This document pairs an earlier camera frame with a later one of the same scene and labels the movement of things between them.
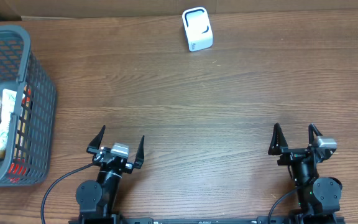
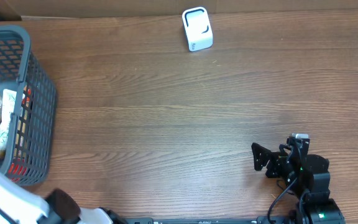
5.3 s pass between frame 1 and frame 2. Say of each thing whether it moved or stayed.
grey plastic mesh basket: stayed
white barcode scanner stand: stayed
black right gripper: moved
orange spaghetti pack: stayed
